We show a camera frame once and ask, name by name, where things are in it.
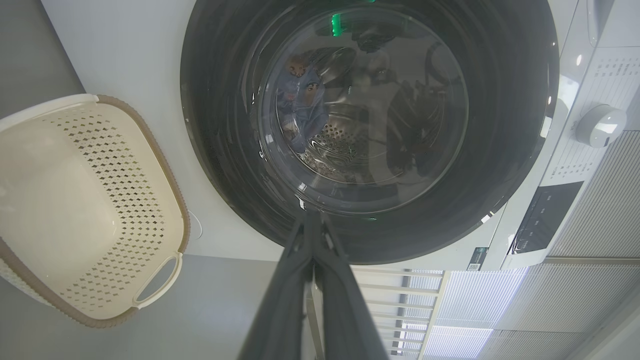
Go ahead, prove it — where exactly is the stainless steel drum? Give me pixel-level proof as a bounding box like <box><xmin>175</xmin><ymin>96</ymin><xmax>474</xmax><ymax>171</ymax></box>
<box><xmin>260</xmin><ymin>45</ymin><xmax>416</xmax><ymax>183</ymax></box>

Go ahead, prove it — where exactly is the black control display panel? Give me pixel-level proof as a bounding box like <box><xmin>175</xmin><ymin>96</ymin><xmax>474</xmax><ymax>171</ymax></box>
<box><xmin>511</xmin><ymin>181</ymin><xmax>585</xmax><ymax>256</ymax></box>

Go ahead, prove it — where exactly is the cream perforated laundry basket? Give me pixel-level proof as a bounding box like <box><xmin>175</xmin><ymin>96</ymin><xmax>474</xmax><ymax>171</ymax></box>
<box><xmin>0</xmin><ymin>93</ymin><xmax>191</xmax><ymax>329</ymax></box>

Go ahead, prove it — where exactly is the black glass washing machine door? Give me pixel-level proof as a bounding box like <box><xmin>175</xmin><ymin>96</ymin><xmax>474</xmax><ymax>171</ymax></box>
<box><xmin>180</xmin><ymin>0</ymin><xmax>560</xmax><ymax>266</ymax></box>

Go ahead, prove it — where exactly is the white metal railing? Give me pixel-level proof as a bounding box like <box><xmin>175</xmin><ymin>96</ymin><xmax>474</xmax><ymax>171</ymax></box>
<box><xmin>305</xmin><ymin>267</ymin><xmax>451</xmax><ymax>360</ymax></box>

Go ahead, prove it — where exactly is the white washing machine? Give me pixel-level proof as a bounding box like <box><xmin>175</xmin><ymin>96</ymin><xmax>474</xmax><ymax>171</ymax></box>
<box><xmin>40</xmin><ymin>0</ymin><xmax>640</xmax><ymax>273</ymax></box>

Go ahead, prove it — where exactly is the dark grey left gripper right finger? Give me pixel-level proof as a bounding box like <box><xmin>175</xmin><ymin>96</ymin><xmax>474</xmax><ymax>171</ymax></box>
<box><xmin>312</xmin><ymin>215</ymin><xmax>390</xmax><ymax>360</ymax></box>

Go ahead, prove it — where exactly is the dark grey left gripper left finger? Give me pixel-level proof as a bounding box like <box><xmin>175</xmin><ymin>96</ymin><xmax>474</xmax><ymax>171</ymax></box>
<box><xmin>237</xmin><ymin>215</ymin><xmax>316</xmax><ymax>360</ymax></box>

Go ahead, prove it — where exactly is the blue bear print garment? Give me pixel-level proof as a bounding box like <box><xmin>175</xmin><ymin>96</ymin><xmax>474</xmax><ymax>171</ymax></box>
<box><xmin>276</xmin><ymin>52</ymin><xmax>331</xmax><ymax>153</ymax></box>

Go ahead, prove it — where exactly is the white control knob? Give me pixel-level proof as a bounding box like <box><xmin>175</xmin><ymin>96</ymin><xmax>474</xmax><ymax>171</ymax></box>
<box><xmin>575</xmin><ymin>104</ymin><xmax>628</xmax><ymax>149</ymax></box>

